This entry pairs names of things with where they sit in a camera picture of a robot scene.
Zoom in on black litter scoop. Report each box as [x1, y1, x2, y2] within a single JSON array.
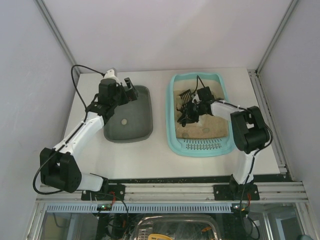
[[176, 89, 192, 113]]

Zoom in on grey plastic bin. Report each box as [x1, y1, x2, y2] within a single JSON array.
[[103, 85, 153, 144]]

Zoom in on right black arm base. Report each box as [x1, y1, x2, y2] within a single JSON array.
[[213, 179, 260, 201]]

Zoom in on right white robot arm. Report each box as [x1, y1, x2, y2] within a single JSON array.
[[177, 86, 273, 185]]

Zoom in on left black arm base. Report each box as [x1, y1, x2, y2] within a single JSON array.
[[81, 178, 126, 201]]

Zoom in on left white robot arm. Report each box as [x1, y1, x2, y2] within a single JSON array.
[[35, 77, 139, 193]]

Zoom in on teal litter box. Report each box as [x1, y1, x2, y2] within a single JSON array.
[[165, 72, 235, 157]]

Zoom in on yellow plastic object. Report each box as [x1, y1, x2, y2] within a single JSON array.
[[148, 233, 173, 240]]

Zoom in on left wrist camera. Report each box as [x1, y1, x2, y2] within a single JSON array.
[[103, 68, 119, 82]]

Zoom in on left black camera cable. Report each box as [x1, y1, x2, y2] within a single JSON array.
[[70, 64, 106, 108]]

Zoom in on black camera cable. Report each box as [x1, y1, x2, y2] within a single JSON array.
[[193, 75, 207, 95], [70, 64, 106, 108]]

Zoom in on right black camera cable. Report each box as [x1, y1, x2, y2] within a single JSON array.
[[193, 75, 207, 95]]

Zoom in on aluminium mounting rail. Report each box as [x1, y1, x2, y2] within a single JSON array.
[[37, 181, 309, 204]]

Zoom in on metal wire basket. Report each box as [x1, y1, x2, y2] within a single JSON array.
[[129, 213, 222, 240]]

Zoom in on perforated cable tray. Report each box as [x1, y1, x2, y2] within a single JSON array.
[[45, 202, 232, 214]]

